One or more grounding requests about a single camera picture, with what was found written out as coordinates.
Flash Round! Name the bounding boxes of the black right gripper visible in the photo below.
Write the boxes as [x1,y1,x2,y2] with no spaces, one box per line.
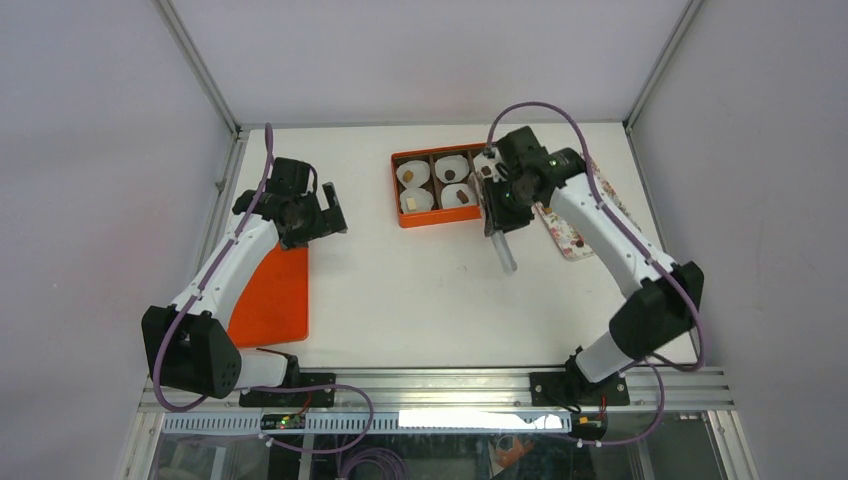
[481,173,539,237]

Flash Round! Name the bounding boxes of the metal tongs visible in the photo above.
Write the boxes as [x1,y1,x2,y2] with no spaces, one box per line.
[491,231,517,275]

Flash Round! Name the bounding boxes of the orange chocolate box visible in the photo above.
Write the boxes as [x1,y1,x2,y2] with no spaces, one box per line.
[390,143,484,228]

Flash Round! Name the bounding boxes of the orange box lid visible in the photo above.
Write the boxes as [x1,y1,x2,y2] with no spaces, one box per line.
[227,247,309,348]

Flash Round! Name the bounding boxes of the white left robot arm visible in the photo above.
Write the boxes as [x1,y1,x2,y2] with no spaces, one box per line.
[141,157,347,406]

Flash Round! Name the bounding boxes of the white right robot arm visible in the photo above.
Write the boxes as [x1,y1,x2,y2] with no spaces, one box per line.
[472,126,704,405]

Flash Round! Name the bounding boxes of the white paper cup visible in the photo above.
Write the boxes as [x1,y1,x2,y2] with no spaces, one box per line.
[473,153,498,178]
[434,154,470,184]
[440,183,477,209]
[399,187,435,214]
[395,160,430,189]

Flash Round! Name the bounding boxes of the floral tray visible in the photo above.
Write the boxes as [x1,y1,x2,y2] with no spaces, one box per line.
[533,164,641,261]

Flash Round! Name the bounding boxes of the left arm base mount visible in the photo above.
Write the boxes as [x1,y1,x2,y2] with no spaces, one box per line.
[238,372,337,409]

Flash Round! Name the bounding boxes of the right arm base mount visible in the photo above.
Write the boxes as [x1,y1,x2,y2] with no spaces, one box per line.
[528,370,631,407]

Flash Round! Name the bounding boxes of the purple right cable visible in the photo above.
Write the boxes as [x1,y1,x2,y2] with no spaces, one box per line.
[485,101,707,446]

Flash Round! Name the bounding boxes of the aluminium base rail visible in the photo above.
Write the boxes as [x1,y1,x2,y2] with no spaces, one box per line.
[138,367,736,436]

